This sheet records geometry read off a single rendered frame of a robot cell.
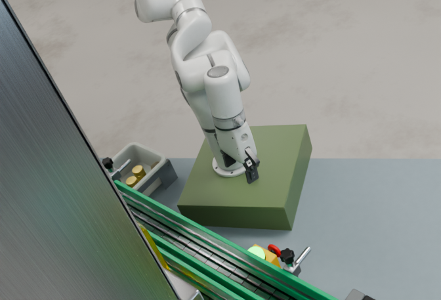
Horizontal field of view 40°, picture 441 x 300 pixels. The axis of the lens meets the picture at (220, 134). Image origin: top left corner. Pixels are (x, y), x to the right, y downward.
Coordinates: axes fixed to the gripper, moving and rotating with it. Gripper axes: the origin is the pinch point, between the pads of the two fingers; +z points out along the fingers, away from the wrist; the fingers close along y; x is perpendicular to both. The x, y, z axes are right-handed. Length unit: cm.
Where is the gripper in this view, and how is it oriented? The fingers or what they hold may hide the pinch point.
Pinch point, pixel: (241, 169)
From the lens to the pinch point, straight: 149.5
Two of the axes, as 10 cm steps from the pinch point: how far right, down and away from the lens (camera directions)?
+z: 2.0, 7.9, 5.8
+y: -5.8, -3.9, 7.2
